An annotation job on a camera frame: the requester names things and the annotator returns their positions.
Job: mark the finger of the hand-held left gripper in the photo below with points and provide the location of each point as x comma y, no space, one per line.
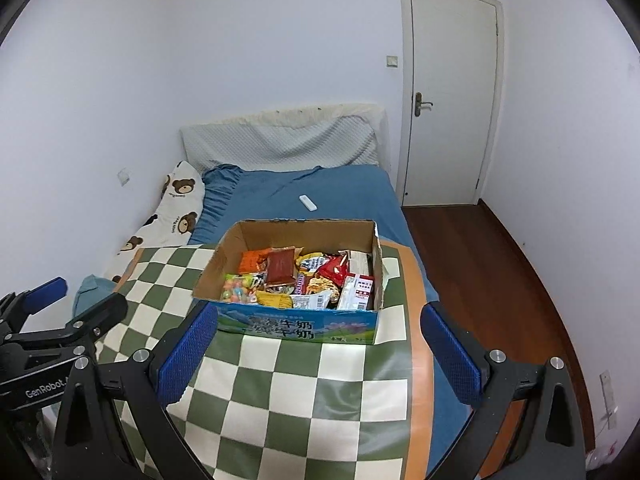
100,314
46,292

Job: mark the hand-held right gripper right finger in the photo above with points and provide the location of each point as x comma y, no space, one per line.
450,355

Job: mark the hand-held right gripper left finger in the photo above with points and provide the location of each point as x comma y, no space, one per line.
185,355

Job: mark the orange snack packet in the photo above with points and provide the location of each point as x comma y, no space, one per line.
250,261

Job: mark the cardboard box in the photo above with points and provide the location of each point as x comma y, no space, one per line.
300,327

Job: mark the yellow instant noodle packet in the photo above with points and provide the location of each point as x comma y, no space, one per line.
312,272

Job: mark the colourful candy bag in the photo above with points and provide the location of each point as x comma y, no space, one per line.
237,287

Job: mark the small yellow snack packet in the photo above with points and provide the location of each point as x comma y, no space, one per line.
275,300

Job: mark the white packet with red label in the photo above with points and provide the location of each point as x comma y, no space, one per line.
357,292

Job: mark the green checkered mat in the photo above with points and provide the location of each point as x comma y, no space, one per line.
300,400

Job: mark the bear print pillow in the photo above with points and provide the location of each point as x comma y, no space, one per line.
175,210

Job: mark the brown red snack packet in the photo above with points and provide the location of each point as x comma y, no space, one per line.
280,267

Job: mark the small silver snack packet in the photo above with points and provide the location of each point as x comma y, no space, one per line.
310,301

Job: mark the blue bed sheet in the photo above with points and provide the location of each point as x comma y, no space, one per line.
340,195

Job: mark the white remote control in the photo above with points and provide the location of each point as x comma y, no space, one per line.
307,203

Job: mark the white quilted headboard cushion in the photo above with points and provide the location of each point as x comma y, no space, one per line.
280,140

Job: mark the white door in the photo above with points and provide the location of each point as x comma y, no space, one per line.
450,60

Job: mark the white wall outlet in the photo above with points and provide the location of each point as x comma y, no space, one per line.
123,177

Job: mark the wall light switch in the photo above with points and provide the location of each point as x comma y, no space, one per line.
392,61

